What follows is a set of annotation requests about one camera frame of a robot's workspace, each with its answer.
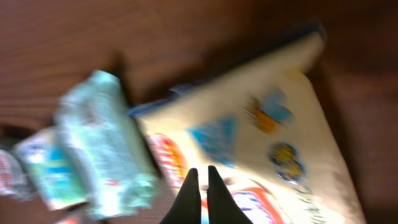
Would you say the roll of tape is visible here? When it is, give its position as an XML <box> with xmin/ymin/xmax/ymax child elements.
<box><xmin>1</xmin><ymin>137</ymin><xmax>34</xmax><ymax>202</ymax></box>

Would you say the green wet wipes pack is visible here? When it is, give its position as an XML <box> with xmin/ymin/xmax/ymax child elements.
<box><xmin>55</xmin><ymin>70</ymin><xmax>159</xmax><ymax>220</ymax></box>

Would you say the small green wipes pack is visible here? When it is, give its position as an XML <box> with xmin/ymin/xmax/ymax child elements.
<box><xmin>13</xmin><ymin>127</ymin><xmax>86</xmax><ymax>210</ymax></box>

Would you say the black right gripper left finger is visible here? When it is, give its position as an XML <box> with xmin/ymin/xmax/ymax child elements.
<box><xmin>160</xmin><ymin>168</ymin><xmax>201</xmax><ymax>224</ymax></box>

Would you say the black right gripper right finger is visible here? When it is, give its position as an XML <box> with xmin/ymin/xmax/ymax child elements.
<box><xmin>206</xmin><ymin>166</ymin><xmax>252</xmax><ymax>224</ymax></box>

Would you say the orange tissue pack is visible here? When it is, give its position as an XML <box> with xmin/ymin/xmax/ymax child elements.
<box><xmin>54</xmin><ymin>214</ymin><xmax>81</xmax><ymax>224</ymax></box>

